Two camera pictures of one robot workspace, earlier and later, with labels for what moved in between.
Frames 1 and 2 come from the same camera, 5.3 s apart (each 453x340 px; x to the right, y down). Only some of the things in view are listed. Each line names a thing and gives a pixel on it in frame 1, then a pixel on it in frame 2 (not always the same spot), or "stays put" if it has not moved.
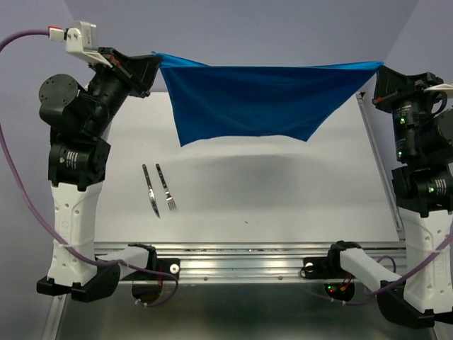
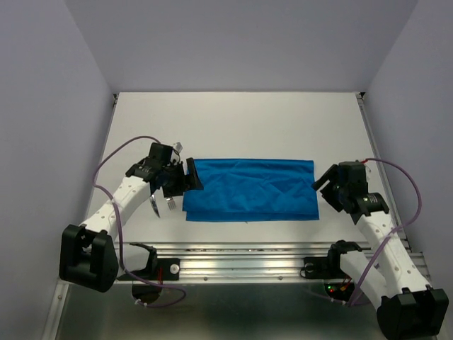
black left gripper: x=137 y=71 → x=178 y=190
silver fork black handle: x=169 y=199 stays put
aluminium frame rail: x=257 y=262 stays put
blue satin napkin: x=295 y=103 → x=244 y=190
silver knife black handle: x=151 y=193 stays put
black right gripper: x=396 y=88 → x=333 y=174
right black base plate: x=322 y=268 stays put
